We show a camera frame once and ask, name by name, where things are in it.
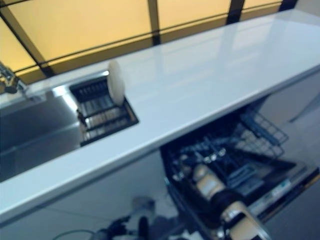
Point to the chrome gooseneck kitchen faucet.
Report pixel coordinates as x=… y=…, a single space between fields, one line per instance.
x=11 y=82

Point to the white end cabinet door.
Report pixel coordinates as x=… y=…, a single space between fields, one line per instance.
x=295 y=100

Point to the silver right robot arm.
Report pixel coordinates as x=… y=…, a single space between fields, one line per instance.
x=240 y=220

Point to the black dish drying rack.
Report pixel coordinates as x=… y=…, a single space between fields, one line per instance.
x=105 y=120

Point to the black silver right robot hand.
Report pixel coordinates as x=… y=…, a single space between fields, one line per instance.
x=188 y=167

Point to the grey cutlery basket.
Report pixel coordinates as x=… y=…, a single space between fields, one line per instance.
x=246 y=180

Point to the stainless steel sink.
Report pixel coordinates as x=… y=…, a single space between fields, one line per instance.
x=37 y=130

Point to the small beige ceramic plate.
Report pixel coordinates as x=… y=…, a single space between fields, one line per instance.
x=116 y=82

